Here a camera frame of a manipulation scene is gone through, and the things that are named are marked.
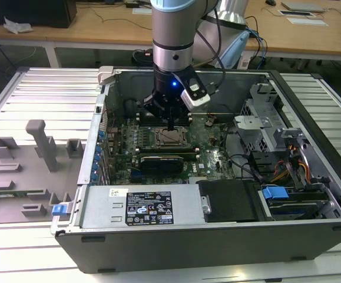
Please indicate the blue case latch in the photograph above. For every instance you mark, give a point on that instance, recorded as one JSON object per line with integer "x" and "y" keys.
{"x": 58, "y": 210}

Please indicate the black hard disk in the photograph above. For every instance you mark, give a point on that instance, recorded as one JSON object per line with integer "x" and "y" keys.
{"x": 294, "y": 206}

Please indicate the black drive bay cover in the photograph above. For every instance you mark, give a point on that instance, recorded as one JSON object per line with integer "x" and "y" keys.
{"x": 232, "y": 200}

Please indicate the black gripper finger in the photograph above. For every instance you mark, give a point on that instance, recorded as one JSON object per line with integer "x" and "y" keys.
{"x": 154, "y": 104}
{"x": 173, "y": 122}

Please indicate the silver power supply box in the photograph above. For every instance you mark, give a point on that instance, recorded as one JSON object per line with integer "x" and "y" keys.
{"x": 99, "y": 206}

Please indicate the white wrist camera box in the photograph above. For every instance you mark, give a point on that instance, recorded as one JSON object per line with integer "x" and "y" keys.
{"x": 196, "y": 97}

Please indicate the black box on desk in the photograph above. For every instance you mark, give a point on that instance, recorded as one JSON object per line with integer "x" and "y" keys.
{"x": 26, "y": 11}

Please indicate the round coin battery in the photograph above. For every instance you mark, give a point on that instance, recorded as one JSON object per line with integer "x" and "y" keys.
{"x": 209, "y": 121}

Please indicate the CPU socket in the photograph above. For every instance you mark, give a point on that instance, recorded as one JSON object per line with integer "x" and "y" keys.
{"x": 157, "y": 144}

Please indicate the grey flat laptop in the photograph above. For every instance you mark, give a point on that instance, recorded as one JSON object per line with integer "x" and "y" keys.
{"x": 302, "y": 6}

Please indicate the black open PC case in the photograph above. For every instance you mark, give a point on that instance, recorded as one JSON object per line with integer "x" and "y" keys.
{"x": 188, "y": 250}

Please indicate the green motherboard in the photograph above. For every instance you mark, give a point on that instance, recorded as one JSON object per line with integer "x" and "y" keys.
{"x": 208, "y": 165}

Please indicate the green RAM stick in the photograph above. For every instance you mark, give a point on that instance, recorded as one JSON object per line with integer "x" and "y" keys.
{"x": 8, "y": 194}

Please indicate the wooden desk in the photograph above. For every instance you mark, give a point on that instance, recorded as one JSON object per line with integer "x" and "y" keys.
{"x": 99, "y": 29}

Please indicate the blue disk carrier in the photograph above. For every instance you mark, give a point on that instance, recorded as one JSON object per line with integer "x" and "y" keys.
{"x": 276, "y": 194}

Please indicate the black round board component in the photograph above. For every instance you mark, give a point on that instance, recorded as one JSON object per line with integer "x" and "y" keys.
{"x": 130, "y": 107}

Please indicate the black computer mouse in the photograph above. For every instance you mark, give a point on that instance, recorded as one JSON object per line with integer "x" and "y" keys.
{"x": 270, "y": 2}

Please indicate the grey parts rack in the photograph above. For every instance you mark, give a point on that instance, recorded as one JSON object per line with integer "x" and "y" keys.
{"x": 26, "y": 177}

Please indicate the black RAM stick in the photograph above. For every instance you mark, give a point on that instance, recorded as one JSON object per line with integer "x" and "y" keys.
{"x": 188, "y": 155}

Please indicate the white paper sheet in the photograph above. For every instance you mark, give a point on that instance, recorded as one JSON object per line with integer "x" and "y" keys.
{"x": 142, "y": 11}

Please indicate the silver CPU plate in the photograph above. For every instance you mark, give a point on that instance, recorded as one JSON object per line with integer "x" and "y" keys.
{"x": 171, "y": 138}

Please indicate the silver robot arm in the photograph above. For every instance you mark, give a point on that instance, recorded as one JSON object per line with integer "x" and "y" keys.
{"x": 171, "y": 29}

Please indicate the silver drive cage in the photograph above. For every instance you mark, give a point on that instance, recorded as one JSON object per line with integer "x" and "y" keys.
{"x": 255, "y": 129}

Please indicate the grey case hinge block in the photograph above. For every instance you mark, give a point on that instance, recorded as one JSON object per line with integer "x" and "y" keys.
{"x": 105, "y": 73}

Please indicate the blue card retention clip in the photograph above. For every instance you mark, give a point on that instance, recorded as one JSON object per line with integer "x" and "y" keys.
{"x": 95, "y": 168}
{"x": 101, "y": 135}
{"x": 96, "y": 159}
{"x": 99, "y": 150}
{"x": 94, "y": 177}

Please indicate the black power adapter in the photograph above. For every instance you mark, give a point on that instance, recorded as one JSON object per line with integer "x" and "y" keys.
{"x": 132, "y": 5}

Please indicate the white crumpled paper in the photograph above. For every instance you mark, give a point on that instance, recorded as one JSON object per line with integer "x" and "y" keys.
{"x": 17, "y": 26}

